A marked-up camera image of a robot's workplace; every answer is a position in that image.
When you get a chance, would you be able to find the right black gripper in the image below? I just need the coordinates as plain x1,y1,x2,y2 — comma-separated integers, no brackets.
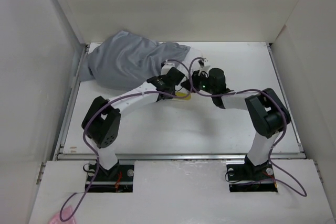
180,70,215,94

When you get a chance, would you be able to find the white pillow yellow edge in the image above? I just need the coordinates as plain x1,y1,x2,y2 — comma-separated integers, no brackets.
166,47,204,101

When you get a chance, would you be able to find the grey pillowcase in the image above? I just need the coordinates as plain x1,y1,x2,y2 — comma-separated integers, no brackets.
79,30,191,90

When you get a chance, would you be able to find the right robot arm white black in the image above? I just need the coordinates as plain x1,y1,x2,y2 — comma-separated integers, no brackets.
181,68,291,183

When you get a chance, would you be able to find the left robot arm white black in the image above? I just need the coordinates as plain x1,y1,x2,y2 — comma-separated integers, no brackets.
81,67,185,180

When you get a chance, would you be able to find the pink plastic bag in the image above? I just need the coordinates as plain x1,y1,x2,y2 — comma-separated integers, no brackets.
48,206,76,224

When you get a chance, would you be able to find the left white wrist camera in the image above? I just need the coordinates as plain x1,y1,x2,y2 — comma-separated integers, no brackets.
160,62,175,75

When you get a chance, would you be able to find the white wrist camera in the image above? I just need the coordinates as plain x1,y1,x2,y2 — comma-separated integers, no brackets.
160,62,175,75
198,58,211,73

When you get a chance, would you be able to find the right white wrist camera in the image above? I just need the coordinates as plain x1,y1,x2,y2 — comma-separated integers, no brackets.
198,58,211,73

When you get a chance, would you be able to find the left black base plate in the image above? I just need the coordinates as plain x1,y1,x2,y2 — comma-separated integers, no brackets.
83,163,134,193

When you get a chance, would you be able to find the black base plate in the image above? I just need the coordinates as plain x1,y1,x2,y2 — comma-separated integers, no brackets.
225,163,278,193
83,163,134,193

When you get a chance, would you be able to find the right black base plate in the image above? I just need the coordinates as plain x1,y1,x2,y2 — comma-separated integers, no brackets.
225,163,278,193

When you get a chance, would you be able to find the left aluminium rail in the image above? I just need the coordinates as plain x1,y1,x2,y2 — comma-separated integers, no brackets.
49,44,89,161

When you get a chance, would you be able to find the aluminium rail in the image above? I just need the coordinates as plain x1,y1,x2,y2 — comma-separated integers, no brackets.
267,43,305,155
54,152,306,161
49,44,89,161

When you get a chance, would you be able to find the front aluminium rail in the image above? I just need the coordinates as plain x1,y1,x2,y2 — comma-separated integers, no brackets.
54,152,306,161

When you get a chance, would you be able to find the right aluminium rail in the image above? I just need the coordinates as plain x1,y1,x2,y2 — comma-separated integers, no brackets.
267,43,305,155

